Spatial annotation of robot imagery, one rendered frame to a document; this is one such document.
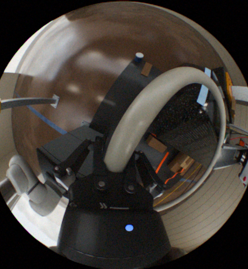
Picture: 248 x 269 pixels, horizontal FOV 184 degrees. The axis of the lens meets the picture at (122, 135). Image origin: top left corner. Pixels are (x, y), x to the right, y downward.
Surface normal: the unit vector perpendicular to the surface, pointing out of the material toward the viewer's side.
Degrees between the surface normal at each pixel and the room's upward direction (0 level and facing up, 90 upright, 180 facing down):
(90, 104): 0
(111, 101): 0
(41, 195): 88
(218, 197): 90
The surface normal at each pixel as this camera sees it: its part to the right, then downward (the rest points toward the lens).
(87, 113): 0.00, 0.30
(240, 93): -1.00, -0.04
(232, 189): -0.89, -0.43
